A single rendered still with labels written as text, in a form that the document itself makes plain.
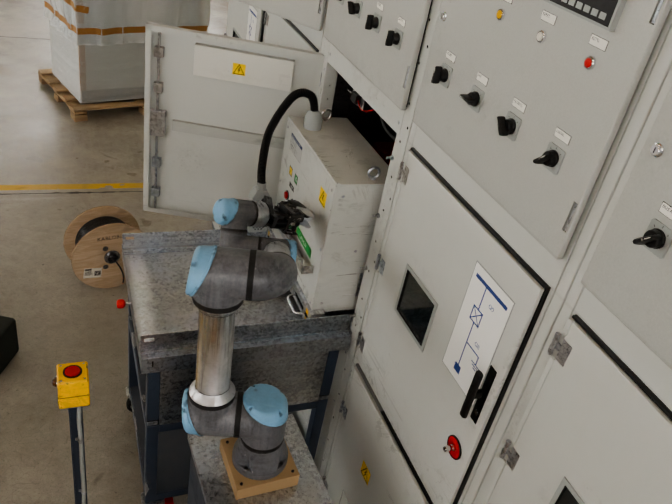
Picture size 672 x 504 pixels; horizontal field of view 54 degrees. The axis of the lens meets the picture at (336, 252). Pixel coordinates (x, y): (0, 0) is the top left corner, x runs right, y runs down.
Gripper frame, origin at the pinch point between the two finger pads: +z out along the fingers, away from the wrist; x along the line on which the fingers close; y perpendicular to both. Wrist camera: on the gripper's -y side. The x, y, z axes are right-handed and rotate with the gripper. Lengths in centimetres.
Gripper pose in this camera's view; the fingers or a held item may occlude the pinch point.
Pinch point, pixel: (310, 215)
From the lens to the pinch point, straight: 208.3
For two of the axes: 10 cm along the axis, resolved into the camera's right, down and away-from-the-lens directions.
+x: 3.7, -8.6, -3.6
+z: 7.2, 0.3, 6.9
